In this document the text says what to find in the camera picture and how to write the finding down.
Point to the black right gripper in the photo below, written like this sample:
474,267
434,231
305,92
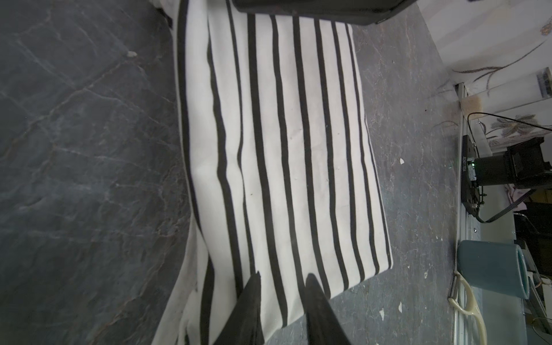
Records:
359,12

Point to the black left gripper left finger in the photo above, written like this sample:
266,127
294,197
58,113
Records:
244,325

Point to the teal ceramic cup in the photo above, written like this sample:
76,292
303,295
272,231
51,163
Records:
493,266

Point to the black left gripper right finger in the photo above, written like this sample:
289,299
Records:
323,327

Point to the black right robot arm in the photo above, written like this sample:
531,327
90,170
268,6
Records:
522,164

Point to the cream handled peeler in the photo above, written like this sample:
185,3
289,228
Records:
471,308

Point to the black white striped tank top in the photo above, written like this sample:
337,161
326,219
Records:
279,164

